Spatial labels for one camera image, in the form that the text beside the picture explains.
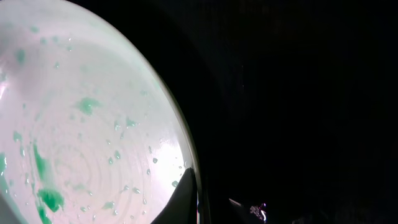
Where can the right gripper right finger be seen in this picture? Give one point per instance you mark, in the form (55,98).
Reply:
(182,206)

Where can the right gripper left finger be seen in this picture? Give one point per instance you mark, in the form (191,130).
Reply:
(10,212)

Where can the pale green plate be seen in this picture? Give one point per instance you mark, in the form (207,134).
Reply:
(89,132)

